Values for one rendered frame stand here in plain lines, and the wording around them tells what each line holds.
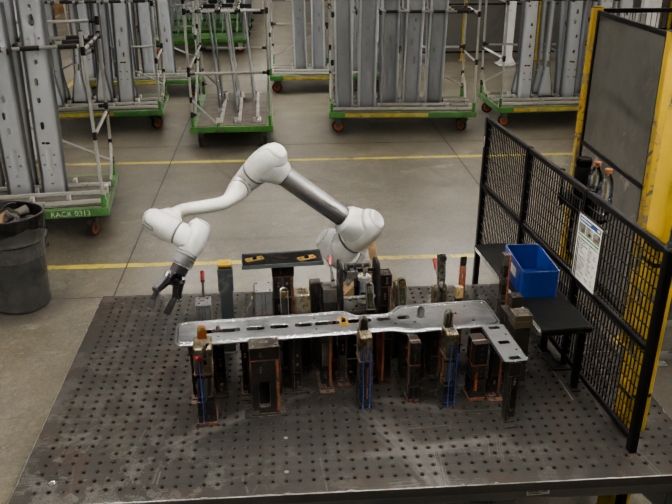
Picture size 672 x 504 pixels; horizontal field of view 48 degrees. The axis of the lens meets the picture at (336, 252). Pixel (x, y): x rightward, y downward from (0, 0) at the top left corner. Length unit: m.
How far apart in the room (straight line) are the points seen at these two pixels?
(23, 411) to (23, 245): 1.31
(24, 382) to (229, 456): 2.25
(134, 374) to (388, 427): 1.18
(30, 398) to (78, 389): 1.33
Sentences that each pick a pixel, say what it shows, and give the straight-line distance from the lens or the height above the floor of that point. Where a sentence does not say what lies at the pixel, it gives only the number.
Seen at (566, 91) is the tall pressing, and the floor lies 0.38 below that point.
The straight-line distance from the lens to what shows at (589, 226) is 3.28.
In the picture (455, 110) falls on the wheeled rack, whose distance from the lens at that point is 10.05.
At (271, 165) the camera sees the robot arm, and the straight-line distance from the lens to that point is 3.53.
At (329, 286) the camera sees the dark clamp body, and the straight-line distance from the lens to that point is 3.36.
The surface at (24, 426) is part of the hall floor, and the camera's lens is 4.62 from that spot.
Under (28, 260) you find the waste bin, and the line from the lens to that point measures 5.63.
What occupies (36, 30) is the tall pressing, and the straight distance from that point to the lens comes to 7.03.
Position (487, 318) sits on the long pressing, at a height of 1.00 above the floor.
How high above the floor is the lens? 2.59
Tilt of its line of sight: 24 degrees down
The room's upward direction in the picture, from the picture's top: straight up
